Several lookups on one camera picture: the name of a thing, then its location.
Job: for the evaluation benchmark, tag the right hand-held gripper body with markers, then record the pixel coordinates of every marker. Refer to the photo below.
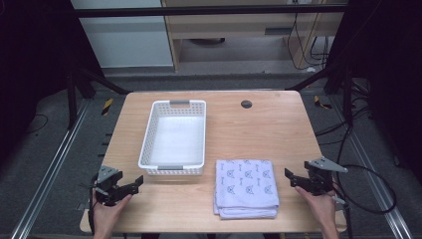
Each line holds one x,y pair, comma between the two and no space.
320,177

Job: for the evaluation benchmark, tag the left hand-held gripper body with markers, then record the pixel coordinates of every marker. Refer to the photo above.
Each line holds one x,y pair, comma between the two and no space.
107,186

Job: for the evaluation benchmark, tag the white patterned towel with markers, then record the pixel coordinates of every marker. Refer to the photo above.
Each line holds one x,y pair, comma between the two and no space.
245,187

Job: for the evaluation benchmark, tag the white plastic basket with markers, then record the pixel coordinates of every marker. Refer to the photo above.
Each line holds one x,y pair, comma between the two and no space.
174,139

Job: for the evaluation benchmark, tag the person's left hand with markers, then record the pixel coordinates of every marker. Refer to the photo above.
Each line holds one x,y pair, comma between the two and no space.
107,214

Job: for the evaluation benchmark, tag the person's right hand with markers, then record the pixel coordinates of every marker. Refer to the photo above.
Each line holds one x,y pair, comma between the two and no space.
316,205

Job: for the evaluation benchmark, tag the yellow black striped tape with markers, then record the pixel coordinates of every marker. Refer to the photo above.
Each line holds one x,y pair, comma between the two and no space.
321,103
106,106

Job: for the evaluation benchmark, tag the grey round table grommet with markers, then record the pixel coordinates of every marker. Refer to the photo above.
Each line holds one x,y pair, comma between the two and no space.
246,104

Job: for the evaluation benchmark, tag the black metal stand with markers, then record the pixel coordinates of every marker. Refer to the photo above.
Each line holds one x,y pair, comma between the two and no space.
346,96
71,99

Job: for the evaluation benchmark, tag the white cabinet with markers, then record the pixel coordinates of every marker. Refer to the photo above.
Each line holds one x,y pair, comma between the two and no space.
126,43

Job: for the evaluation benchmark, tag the wooden desk with drawer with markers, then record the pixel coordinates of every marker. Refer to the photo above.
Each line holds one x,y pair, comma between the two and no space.
239,30

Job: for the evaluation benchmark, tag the black horizontal bar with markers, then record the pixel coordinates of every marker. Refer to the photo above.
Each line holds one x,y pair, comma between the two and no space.
205,10

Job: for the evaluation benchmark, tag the aluminium floor rail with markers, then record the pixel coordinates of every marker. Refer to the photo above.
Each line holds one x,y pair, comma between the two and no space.
375,172
49,172

